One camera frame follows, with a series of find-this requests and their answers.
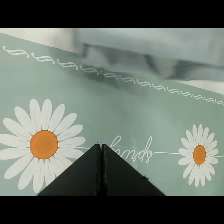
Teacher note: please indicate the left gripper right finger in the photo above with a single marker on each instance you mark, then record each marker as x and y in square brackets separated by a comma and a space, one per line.
[125, 180]

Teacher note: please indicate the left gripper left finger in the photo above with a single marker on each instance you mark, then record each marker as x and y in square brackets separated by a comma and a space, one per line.
[80, 180]

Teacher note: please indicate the light blue shirt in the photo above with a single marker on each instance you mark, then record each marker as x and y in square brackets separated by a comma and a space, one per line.
[156, 53]

